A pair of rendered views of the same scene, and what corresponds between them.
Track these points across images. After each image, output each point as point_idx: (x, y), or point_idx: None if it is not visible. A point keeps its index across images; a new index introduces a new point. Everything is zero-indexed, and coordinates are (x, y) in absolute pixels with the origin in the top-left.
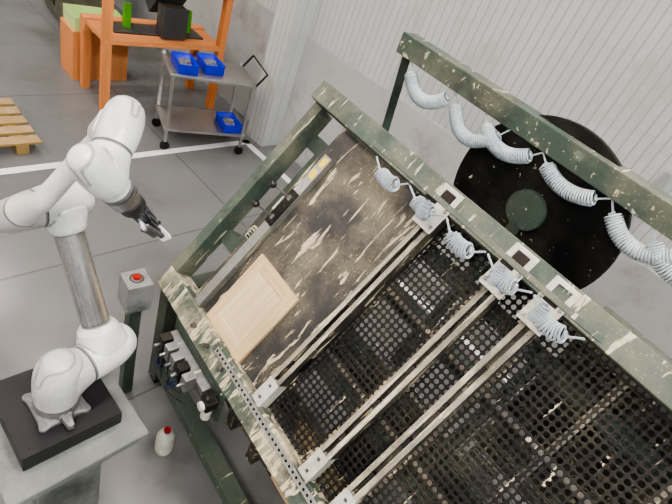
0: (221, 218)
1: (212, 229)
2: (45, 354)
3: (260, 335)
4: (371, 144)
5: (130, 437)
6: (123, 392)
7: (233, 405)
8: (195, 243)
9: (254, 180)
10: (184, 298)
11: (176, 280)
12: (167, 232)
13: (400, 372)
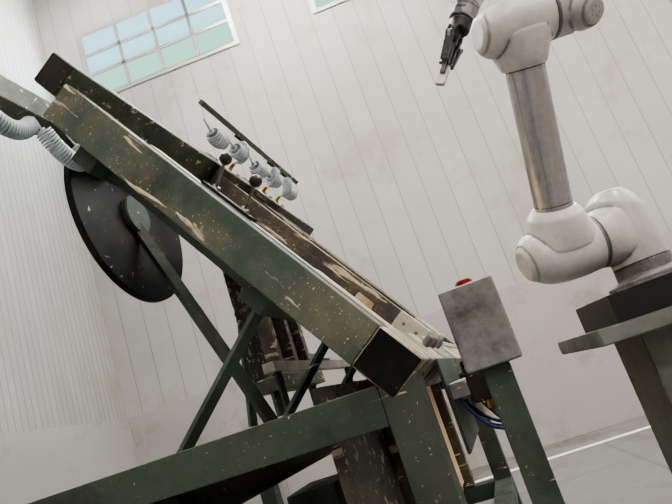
0: (266, 235)
1: (288, 252)
2: (620, 189)
3: (372, 311)
4: (205, 102)
5: (579, 335)
6: (572, 339)
7: (450, 355)
8: (322, 279)
9: (193, 179)
10: (407, 337)
11: (395, 332)
12: (437, 77)
13: (336, 257)
